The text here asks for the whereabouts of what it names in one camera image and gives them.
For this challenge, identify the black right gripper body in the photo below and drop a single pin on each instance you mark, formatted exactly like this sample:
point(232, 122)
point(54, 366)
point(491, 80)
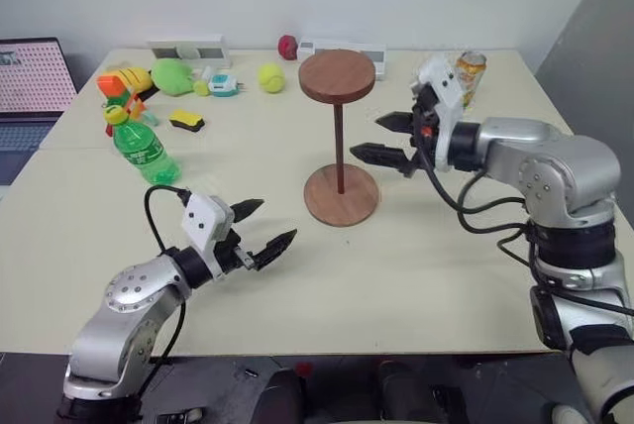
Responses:
point(427, 122)

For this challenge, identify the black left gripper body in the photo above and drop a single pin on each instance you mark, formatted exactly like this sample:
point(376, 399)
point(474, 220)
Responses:
point(233, 255)

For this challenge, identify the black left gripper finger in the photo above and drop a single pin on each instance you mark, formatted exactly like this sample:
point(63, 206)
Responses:
point(275, 248)
point(246, 208)

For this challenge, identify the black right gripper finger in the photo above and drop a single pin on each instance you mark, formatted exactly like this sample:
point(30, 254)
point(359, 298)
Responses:
point(396, 122)
point(386, 155)

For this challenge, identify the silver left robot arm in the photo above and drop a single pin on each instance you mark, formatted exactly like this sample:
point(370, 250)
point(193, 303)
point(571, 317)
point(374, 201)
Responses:
point(143, 290)

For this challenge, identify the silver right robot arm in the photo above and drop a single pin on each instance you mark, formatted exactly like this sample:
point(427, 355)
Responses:
point(545, 151)

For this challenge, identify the round wooden base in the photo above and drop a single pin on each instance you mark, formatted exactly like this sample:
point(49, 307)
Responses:
point(322, 198)

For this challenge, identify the wooden pole with round disc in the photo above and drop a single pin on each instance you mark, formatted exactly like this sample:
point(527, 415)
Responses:
point(337, 74)

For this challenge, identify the red round toy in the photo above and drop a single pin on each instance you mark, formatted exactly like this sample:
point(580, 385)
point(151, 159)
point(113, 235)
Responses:
point(287, 46)

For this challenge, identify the yellow drink can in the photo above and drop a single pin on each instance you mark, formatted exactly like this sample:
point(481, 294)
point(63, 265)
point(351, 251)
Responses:
point(470, 74)

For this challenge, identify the white rectangular box with window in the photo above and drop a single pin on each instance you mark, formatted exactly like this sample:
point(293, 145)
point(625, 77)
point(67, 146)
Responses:
point(347, 50)

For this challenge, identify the yellow black board eraser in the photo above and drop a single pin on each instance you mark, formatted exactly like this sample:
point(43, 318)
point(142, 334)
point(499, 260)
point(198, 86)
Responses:
point(187, 121)

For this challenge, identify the green plastic bottle yellow cap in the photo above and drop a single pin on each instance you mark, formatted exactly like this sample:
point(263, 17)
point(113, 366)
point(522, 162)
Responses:
point(141, 149)

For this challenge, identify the teal white small gadget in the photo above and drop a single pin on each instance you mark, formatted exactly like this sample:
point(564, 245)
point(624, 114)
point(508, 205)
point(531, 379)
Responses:
point(222, 84)

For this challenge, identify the yellow-green tennis ball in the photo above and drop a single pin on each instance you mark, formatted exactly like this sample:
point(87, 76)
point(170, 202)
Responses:
point(270, 78)

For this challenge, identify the dark rounded shape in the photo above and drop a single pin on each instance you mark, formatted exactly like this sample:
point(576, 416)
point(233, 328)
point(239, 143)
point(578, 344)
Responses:
point(282, 396)

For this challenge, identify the green plush toy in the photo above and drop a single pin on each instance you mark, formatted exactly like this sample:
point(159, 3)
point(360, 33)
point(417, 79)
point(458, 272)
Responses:
point(171, 76)

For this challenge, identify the white rectangular box with windows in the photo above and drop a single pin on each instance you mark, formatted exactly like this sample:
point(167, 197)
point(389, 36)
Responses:
point(190, 50)

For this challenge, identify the yellow striped plush toy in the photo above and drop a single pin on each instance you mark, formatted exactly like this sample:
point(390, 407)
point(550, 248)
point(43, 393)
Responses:
point(134, 76)

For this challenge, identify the orange plastic toy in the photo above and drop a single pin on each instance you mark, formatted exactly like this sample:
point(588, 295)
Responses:
point(111, 84)

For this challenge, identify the open laptop computer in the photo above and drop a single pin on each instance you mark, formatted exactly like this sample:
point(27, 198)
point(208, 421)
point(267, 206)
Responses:
point(30, 77)

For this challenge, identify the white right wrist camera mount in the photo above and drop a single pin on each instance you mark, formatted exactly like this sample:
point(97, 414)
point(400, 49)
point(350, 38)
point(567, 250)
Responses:
point(446, 92)

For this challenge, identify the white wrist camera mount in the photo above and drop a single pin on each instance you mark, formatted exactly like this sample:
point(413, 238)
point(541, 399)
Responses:
point(446, 92)
point(205, 218)

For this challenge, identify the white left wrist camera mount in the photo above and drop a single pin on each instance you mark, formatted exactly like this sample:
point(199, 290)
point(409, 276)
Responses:
point(205, 218)

